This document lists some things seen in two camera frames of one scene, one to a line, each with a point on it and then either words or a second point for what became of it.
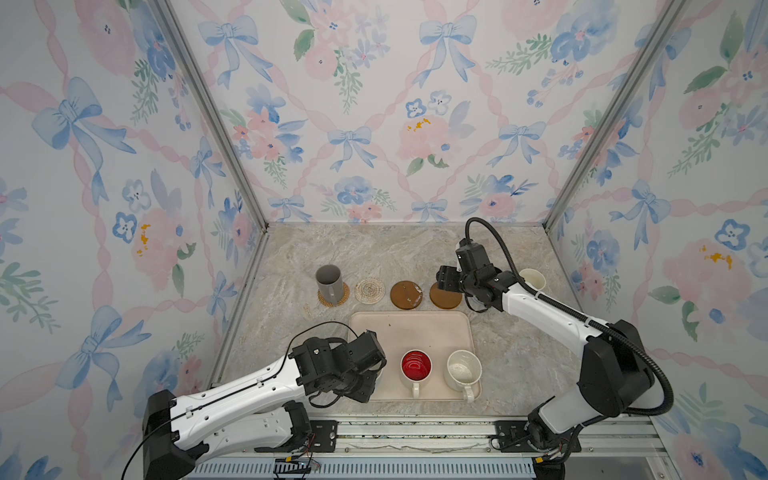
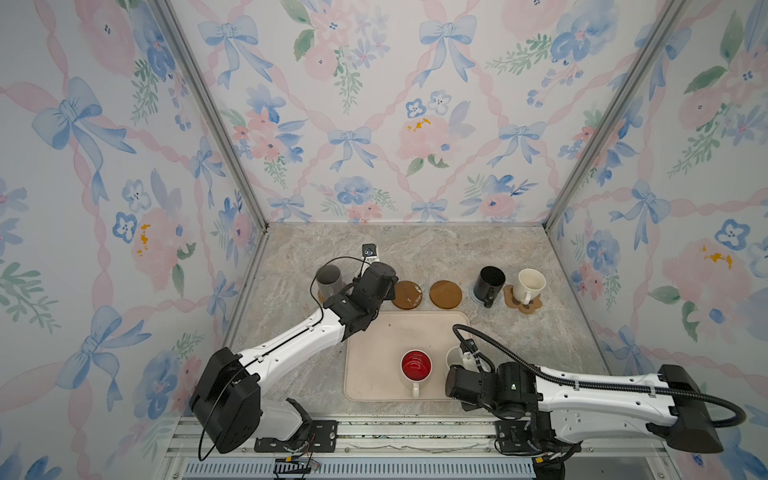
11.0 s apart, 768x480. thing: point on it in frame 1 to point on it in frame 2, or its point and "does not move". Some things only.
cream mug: (534, 277) does not move
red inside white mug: (416, 366) does not move
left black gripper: (370, 386) to (391, 293)
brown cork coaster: (444, 299) does not move
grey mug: (330, 282) does not move
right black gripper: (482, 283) to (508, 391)
